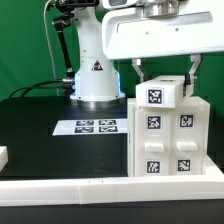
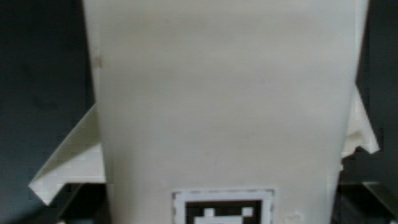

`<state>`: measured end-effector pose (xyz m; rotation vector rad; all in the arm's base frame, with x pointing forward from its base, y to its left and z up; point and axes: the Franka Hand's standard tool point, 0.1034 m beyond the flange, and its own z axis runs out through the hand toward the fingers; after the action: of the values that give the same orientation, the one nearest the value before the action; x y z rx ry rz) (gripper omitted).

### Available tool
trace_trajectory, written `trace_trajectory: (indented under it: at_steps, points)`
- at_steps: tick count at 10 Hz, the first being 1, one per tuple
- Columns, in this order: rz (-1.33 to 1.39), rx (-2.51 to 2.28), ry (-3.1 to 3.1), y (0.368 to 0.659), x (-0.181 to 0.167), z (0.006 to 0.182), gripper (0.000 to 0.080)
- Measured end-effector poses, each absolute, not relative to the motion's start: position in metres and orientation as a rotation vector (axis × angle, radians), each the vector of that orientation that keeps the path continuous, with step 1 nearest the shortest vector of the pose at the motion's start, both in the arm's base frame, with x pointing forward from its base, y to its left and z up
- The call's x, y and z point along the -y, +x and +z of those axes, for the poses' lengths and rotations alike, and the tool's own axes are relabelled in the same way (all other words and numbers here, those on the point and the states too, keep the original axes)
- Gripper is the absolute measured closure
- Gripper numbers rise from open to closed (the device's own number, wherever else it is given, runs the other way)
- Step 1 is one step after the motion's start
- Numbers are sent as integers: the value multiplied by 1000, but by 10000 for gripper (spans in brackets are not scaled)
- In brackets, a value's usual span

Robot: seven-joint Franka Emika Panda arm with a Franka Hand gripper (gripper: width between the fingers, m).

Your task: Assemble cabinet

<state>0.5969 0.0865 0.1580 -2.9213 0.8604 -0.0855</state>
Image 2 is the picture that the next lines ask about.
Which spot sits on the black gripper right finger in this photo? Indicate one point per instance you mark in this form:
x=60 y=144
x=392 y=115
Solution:
x=365 y=201

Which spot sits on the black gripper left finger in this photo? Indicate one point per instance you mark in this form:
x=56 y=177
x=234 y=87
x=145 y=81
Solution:
x=79 y=206

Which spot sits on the white cabinet box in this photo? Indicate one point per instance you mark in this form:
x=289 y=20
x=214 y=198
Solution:
x=76 y=166

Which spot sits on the white tagged cube block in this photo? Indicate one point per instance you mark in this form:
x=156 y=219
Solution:
x=225 y=83

